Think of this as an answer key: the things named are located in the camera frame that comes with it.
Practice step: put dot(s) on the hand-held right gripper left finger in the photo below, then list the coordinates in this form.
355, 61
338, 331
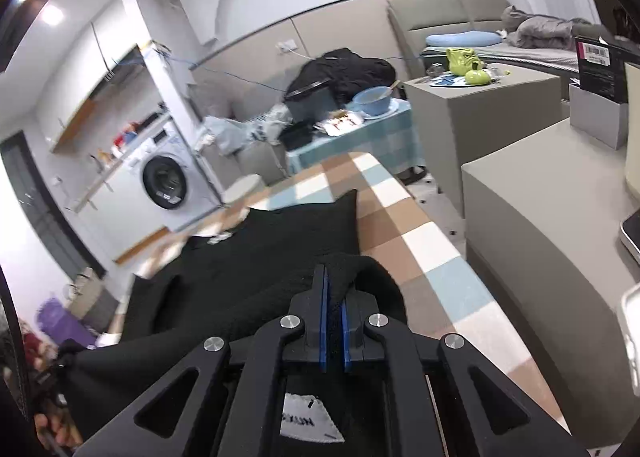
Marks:
323, 317

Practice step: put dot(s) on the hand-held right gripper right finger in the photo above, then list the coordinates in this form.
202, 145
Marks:
345, 334

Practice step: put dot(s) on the black knit sweater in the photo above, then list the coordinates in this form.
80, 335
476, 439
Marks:
280, 247

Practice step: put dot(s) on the pile of light clothes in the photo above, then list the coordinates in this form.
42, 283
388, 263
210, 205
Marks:
235, 132

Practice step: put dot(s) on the checked brown blue blanket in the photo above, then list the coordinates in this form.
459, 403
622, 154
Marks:
415, 222

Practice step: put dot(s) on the white round stool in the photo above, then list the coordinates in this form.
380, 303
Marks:
242, 186

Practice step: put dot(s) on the black slipper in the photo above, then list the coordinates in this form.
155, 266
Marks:
414, 175

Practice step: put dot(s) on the grey sofa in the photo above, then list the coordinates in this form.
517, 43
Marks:
255, 162

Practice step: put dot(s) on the teal checked side table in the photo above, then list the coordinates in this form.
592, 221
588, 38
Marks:
370, 142

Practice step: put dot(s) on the black plastic container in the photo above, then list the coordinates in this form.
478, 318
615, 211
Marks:
296, 134

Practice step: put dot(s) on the food tray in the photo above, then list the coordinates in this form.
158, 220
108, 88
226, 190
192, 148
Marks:
337, 123

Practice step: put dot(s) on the white washing machine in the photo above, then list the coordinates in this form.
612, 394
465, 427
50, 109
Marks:
165, 182

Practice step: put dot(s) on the black plastic tray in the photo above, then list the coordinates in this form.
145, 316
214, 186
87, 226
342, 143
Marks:
315, 104

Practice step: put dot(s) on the grey low cabinet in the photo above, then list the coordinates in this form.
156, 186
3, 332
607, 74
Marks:
540, 247

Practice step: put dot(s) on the light blue plate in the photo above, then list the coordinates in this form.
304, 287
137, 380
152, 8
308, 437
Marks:
392, 109

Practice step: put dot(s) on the white base cabinet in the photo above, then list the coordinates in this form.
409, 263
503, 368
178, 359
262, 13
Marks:
125, 222

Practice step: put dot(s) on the blue bowl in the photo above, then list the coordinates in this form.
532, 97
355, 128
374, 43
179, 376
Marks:
372, 99

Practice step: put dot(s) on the woven laundry basket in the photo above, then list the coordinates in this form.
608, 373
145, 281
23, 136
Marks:
92, 297

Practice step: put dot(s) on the grey bedside cabinet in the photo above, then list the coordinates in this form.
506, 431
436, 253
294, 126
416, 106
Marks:
480, 137

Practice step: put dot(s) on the black jacket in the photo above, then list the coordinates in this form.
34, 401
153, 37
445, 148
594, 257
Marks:
355, 69

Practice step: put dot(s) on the purple bag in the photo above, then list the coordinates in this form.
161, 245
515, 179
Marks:
60, 324

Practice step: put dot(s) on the white device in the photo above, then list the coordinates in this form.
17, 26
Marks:
631, 237

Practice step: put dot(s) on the blue pillow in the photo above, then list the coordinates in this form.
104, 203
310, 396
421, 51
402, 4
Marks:
462, 39

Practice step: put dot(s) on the grey upholstered bed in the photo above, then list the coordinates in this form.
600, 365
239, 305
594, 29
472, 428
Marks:
425, 12

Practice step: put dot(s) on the small grey box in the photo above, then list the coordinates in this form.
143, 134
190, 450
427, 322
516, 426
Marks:
595, 119

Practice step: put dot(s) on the cream box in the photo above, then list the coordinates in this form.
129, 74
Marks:
634, 137

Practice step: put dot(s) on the grey duvet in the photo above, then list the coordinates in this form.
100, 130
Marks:
545, 32

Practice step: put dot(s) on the black box with label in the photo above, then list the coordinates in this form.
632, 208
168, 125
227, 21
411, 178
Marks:
597, 67

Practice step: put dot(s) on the white wall socket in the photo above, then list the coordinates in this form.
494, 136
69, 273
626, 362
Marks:
287, 45

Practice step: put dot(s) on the white wall cupboard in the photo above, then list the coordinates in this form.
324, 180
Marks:
65, 87

